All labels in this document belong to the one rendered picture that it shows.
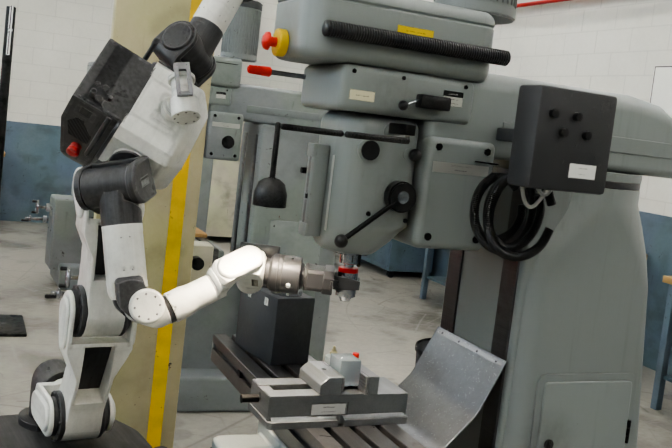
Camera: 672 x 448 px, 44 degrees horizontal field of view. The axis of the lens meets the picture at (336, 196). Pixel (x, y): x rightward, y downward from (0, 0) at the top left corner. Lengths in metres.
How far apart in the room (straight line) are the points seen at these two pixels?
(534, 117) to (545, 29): 6.77
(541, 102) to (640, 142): 0.58
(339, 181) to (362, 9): 0.37
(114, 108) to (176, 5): 1.63
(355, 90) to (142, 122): 0.52
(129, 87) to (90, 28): 8.84
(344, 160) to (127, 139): 0.50
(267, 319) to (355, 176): 0.64
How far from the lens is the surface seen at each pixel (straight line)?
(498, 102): 2.00
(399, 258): 9.32
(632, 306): 2.23
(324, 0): 1.78
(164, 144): 1.99
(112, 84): 2.03
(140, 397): 3.77
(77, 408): 2.52
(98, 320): 2.36
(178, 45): 2.12
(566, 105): 1.78
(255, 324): 2.39
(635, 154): 2.26
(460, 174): 1.94
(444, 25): 1.90
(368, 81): 1.82
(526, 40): 8.72
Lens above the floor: 1.59
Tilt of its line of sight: 5 degrees down
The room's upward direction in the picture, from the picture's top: 7 degrees clockwise
